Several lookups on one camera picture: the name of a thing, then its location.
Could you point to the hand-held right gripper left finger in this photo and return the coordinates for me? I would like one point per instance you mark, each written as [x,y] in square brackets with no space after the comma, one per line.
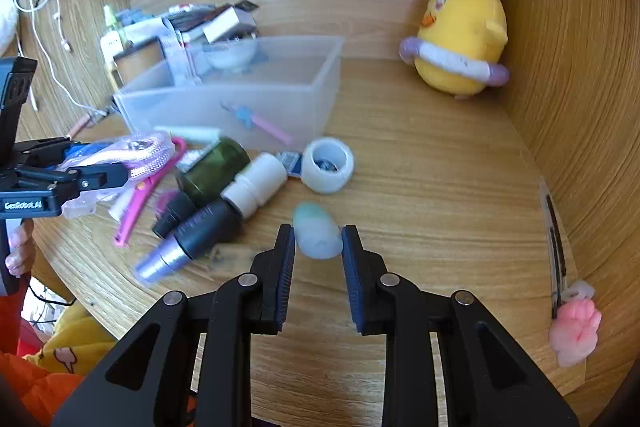
[286,277]

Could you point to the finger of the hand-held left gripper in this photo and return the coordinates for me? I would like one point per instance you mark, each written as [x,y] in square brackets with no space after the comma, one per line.
[95,179]
[50,148]

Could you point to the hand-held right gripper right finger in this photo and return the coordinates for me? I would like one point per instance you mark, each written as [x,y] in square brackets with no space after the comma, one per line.
[352,287]

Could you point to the pale teal small bottle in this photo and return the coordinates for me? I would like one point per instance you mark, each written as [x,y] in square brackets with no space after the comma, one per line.
[315,232]

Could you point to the black bottle with silver cap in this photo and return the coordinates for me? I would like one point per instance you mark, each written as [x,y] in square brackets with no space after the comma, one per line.
[205,227]

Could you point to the small white bottle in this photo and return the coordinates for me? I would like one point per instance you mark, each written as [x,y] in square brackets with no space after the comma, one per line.
[255,184]

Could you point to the white tape roll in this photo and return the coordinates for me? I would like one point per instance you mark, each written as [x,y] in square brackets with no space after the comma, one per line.
[315,179]

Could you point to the long white tube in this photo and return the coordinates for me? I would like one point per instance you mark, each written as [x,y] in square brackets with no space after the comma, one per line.
[187,134]

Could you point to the dark green bottle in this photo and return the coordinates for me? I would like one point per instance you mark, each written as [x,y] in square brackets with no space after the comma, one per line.
[215,167]

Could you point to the clear plastic bin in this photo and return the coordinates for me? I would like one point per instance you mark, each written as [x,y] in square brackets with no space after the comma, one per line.
[280,107]

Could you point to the person's left hand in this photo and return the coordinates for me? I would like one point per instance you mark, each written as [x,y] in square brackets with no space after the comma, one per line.
[19,253]

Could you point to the magenta plastic clip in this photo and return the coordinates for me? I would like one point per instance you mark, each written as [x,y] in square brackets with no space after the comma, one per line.
[131,212]

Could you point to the brown cardboard box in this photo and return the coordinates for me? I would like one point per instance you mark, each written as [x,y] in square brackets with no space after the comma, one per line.
[140,64]

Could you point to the yellow-green spray bottle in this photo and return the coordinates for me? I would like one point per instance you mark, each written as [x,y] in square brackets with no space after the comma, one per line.
[112,24]

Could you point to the pink and blue thin stick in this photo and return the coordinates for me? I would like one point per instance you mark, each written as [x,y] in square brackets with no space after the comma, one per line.
[265,124]

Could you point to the white paper receipt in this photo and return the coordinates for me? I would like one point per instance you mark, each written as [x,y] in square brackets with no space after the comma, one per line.
[175,47]

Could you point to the orange jacket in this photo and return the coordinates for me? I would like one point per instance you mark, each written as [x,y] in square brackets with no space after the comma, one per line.
[42,387]

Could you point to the pile of cards and packets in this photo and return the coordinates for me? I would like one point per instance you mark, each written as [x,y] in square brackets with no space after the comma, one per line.
[195,16]

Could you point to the white brown-edged box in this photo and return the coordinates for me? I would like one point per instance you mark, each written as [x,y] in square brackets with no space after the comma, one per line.
[227,24]

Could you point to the pink paw squishy toy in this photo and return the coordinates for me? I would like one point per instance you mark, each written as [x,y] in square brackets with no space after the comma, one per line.
[575,332]

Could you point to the small black case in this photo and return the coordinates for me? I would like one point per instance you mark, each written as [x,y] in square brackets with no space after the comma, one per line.
[246,5]

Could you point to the yellow chick plush toy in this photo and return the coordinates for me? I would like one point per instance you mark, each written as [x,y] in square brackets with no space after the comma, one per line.
[460,37]

